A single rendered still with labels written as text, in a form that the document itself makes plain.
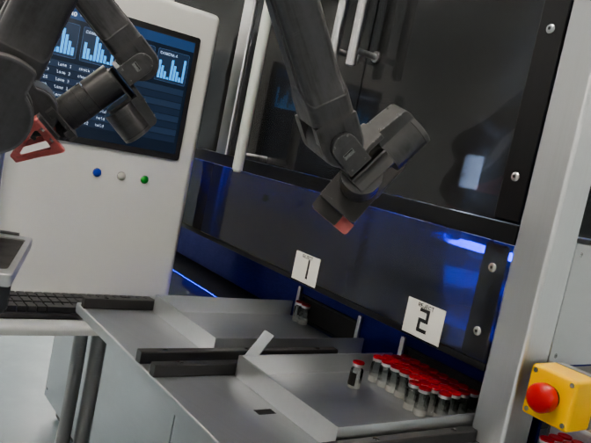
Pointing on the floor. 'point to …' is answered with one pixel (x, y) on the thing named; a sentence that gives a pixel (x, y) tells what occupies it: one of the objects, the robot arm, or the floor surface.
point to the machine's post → (542, 243)
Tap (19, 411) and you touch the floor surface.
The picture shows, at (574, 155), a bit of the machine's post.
